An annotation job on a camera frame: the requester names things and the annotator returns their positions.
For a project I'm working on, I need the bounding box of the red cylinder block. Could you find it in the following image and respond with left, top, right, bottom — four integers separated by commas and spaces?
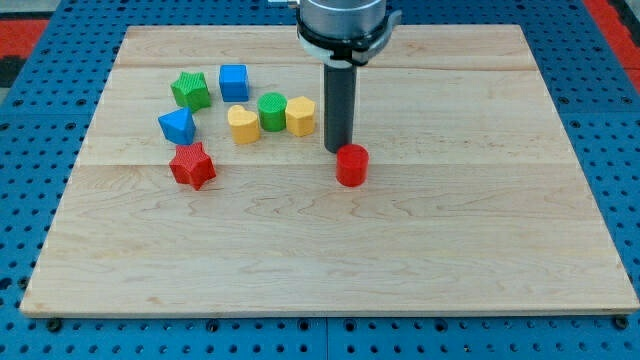
336, 144, 369, 187

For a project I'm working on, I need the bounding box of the blue cube block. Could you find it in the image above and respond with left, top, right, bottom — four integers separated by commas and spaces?
219, 64, 249, 102

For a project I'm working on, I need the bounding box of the light wooden board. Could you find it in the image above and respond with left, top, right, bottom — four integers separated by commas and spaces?
21, 25, 639, 318

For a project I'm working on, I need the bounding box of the yellow heart block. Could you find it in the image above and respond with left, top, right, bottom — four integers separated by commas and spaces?
227, 105, 260, 145

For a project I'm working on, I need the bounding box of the green star block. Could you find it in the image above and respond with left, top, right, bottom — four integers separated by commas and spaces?
170, 72, 211, 113

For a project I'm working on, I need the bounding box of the green cylinder block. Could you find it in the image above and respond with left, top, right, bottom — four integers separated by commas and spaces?
257, 92, 287, 132

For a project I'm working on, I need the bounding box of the blue triangular block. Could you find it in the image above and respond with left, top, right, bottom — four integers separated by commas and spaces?
158, 107, 196, 145

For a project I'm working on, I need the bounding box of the red star block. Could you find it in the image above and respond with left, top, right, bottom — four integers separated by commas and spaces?
169, 142, 217, 190

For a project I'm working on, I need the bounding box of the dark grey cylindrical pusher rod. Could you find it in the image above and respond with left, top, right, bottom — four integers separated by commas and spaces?
324, 65, 357, 153

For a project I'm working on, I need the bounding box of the yellow hexagon block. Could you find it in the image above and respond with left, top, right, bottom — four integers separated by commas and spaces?
285, 96, 316, 137

